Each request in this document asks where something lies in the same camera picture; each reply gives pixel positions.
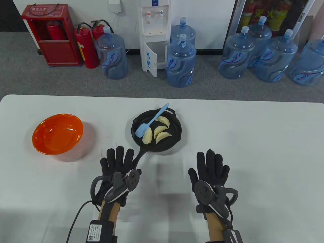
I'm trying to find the grey left hand controller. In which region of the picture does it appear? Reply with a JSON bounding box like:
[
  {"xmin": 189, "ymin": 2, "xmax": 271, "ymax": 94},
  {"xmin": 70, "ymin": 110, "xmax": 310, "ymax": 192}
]
[{"xmin": 91, "ymin": 169, "xmax": 142, "ymax": 203}]

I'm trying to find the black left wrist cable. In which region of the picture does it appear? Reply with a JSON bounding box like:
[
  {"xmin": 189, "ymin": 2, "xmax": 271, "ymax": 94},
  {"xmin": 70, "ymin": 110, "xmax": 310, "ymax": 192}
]
[{"xmin": 66, "ymin": 201, "xmax": 102, "ymax": 243}]

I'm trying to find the person's left hand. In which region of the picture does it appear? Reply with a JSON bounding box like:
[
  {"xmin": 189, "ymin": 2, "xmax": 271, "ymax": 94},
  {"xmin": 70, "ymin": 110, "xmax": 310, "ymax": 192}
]
[{"xmin": 92, "ymin": 146, "xmax": 142, "ymax": 206}]

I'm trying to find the black wrist module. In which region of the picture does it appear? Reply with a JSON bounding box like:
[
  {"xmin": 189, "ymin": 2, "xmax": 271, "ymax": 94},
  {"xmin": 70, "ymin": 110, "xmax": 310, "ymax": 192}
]
[
  {"xmin": 223, "ymin": 229, "xmax": 243, "ymax": 243},
  {"xmin": 87, "ymin": 220, "xmax": 118, "ymax": 243}
]

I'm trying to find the large red fire extinguisher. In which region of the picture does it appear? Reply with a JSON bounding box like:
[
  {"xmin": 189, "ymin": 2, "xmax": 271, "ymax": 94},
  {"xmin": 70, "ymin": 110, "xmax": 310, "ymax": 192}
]
[{"xmin": 74, "ymin": 23, "xmax": 99, "ymax": 69}]

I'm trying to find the black left wrist module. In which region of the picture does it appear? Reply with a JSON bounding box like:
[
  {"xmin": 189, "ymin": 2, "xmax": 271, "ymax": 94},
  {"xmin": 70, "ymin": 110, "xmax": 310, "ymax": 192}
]
[{"xmin": 87, "ymin": 220, "xmax": 118, "ymax": 243}]

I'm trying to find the pale yellow dumpling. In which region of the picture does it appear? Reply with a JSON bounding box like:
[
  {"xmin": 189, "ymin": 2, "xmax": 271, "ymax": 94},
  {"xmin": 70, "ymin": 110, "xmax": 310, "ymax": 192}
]
[
  {"xmin": 154, "ymin": 126, "xmax": 167, "ymax": 139},
  {"xmin": 142, "ymin": 127, "xmax": 153, "ymax": 145},
  {"xmin": 155, "ymin": 132, "xmax": 172, "ymax": 144},
  {"xmin": 156, "ymin": 116, "xmax": 170, "ymax": 128}
]

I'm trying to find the person's left forearm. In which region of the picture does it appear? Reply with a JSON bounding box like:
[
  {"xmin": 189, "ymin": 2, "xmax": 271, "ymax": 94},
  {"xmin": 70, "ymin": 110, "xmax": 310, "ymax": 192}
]
[{"xmin": 97, "ymin": 201, "xmax": 121, "ymax": 243}]

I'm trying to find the red fire extinguisher cabinet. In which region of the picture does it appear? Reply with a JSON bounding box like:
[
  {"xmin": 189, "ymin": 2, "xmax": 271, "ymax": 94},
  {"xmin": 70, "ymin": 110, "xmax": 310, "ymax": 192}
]
[{"xmin": 21, "ymin": 4, "xmax": 83, "ymax": 67}]

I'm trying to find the blue dessert shovel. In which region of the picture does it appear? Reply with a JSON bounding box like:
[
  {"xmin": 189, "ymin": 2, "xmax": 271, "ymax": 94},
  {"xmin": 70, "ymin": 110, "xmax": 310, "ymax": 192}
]
[{"xmin": 135, "ymin": 103, "xmax": 169, "ymax": 138}]

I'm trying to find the black right wrist module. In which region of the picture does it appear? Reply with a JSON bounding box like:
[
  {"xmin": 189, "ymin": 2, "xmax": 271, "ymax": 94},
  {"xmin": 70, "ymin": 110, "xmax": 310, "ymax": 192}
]
[{"xmin": 223, "ymin": 229, "xmax": 243, "ymax": 243}]

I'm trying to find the white water dispenser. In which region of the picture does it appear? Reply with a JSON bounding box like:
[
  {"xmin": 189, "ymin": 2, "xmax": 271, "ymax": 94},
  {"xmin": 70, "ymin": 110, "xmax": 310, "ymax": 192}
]
[{"xmin": 140, "ymin": 0, "xmax": 171, "ymax": 78}]

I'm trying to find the orange plastic bowl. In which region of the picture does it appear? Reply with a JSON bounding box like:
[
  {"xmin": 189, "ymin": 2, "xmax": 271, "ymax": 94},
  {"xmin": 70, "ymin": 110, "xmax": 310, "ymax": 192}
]
[{"xmin": 32, "ymin": 114, "xmax": 84, "ymax": 155}]

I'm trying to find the white wall box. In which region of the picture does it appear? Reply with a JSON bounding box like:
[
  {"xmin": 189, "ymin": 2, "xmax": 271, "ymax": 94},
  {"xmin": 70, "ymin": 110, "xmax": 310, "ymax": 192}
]
[{"xmin": 109, "ymin": 0, "xmax": 122, "ymax": 13}]

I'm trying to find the black frying pan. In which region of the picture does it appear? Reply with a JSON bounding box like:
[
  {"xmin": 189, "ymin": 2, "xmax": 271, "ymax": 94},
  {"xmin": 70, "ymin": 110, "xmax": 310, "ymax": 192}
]
[{"xmin": 131, "ymin": 107, "xmax": 182, "ymax": 169}]

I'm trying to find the small red fire extinguisher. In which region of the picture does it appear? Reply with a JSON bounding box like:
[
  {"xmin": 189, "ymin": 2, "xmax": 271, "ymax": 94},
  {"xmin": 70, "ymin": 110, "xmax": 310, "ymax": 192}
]
[{"xmin": 91, "ymin": 20, "xmax": 110, "ymax": 41}]

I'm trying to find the red extinguisher inside cabinet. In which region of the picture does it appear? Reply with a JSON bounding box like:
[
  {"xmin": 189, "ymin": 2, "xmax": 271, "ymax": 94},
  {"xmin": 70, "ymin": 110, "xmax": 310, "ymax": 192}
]
[{"xmin": 47, "ymin": 21, "xmax": 64, "ymax": 40}]

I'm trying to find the blue water jug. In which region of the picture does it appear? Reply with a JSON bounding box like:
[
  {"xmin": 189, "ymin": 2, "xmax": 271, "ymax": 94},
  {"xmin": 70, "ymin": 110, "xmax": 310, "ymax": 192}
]
[
  {"xmin": 170, "ymin": 17, "xmax": 196, "ymax": 46},
  {"xmin": 219, "ymin": 26, "xmax": 256, "ymax": 79},
  {"xmin": 95, "ymin": 26, "xmax": 128, "ymax": 80},
  {"xmin": 255, "ymin": 29, "xmax": 298, "ymax": 83},
  {"xmin": 247, "ymin": 16, "xmax": 272, "ymax": 69},
  {"xmin": 166, "ymin": 34, "xmax": 197, "ymax": 88},
  {"xmin": 289, "ymin": 35, "xmax": 324, "ymax": 86}
]

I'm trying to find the framed poster board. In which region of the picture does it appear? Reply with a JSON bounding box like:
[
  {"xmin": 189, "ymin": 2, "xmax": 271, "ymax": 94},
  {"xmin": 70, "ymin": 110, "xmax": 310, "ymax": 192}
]
[{"xmin": 223, "ymin": 0, "xmax": 316, "ymax": 50}]

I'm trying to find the person's right forearm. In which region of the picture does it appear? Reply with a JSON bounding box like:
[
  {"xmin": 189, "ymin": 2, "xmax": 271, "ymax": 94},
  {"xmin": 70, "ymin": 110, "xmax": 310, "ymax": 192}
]
[{"xmin": 205, "ymin": 213, "xmax": 229, "ymax": 243}]

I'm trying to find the person's right hand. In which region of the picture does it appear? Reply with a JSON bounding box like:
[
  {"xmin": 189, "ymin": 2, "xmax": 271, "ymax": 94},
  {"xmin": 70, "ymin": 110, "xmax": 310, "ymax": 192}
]
[{"xmin": 188, "ymin": 149, "xmax": 230, "ymax": 218}]

